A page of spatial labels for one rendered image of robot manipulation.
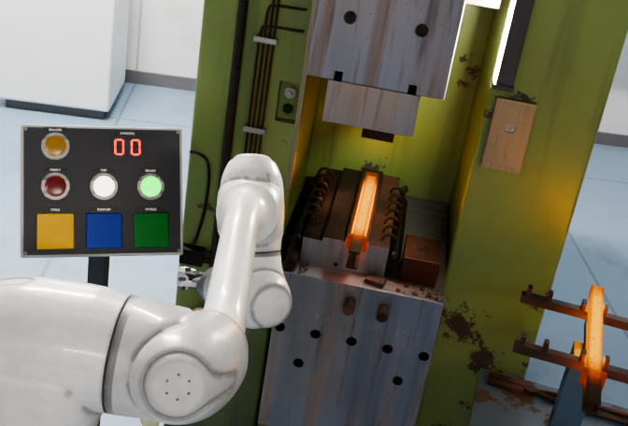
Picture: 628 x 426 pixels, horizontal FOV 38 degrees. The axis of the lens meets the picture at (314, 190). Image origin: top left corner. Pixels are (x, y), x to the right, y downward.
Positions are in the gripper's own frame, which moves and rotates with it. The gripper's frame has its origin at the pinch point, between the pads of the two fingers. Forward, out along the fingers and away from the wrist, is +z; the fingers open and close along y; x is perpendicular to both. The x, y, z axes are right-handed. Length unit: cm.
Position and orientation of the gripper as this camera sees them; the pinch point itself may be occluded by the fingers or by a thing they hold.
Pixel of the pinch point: (187, 275)
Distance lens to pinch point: 188.2
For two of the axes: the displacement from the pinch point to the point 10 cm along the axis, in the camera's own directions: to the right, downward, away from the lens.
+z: -4.6, -0.3, 8.9
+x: 0.5, -10.0, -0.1
